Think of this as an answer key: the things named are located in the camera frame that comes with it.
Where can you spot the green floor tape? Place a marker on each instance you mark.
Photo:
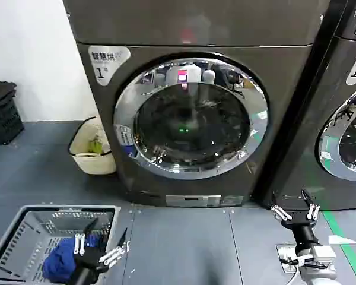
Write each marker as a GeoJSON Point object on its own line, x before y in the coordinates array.
{"type": "Point", "coordinates": [344, 243]}

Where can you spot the round glass dryer door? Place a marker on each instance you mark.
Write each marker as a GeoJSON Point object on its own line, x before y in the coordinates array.
{"type": "Point", "coordinates": [353, 148]}
{"type": "Point", "coordinates": [195, 130]}

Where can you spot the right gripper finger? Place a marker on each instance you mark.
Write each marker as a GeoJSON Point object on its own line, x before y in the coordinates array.
{"type": "Point", "coordinates": [313, 212]}
{"type": "Point", "coordinates": [280, 212]}

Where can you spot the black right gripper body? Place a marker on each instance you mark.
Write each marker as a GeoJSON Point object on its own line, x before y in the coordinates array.
{"type": "Point", "coordinates": [302, 231]}

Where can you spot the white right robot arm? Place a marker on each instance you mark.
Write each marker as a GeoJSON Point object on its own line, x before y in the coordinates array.
{"type": "Point", "coordinates": [323, 253]}

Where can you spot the black plastic crate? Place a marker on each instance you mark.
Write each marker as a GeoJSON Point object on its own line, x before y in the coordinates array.
{"type": "Point", "coordinates": [3, 118]}

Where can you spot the grey dryer with number label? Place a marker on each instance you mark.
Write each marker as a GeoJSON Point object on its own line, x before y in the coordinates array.
{"type": "Point", "coordinates": [195, 29]}

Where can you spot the cream plastic bin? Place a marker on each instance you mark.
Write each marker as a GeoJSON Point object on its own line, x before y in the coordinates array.
{"type": "Point", "coordinates": [95, 163]}

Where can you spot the blue cloth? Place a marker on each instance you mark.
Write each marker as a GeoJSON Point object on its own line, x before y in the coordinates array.
{"type": "Point", "coordinates": [59, 261]}

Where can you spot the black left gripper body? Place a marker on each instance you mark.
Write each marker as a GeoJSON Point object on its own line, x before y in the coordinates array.
{"type": "Point", "coordinates": [87, 261]}

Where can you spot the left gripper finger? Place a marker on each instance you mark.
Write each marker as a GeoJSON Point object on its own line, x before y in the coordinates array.
{"type": "Point", "coordinates": [114, 254]}
{"type": "Point", "coordinates": [79, 245]}

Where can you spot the white paper scrap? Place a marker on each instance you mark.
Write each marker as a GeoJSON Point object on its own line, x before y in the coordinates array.
{"type": "Point", "coordinates": [341, 240]}

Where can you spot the grey dryer with dark trim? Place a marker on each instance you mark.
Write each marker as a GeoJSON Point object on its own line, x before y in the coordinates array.
{"type": "Point", "coordinates": [314, 74]}

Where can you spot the green item in bin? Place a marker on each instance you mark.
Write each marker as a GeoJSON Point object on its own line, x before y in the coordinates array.
{"type": "Point", "coordinates": [95, 145]}

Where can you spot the grey plastic laundry basket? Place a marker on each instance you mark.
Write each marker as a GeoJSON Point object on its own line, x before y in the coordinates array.
{"type": "Point", "coordinates": [17, 237]}

